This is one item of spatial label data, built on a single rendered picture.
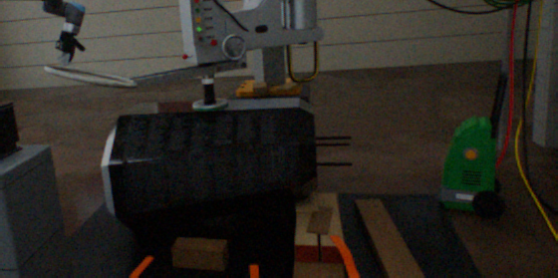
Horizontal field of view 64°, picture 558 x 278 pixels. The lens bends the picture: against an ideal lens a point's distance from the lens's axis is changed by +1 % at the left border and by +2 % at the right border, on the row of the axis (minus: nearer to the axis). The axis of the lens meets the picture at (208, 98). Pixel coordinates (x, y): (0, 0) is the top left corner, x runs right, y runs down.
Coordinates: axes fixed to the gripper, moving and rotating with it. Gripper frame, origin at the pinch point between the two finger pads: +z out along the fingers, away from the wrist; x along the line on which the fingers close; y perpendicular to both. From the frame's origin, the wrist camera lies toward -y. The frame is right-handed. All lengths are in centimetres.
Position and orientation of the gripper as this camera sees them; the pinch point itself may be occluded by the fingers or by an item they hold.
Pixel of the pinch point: (65, 67)
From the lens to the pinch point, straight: 266.3
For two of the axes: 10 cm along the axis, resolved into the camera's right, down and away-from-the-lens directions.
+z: -2.8, 9.6, 0.7
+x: 7.4, 2.6, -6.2
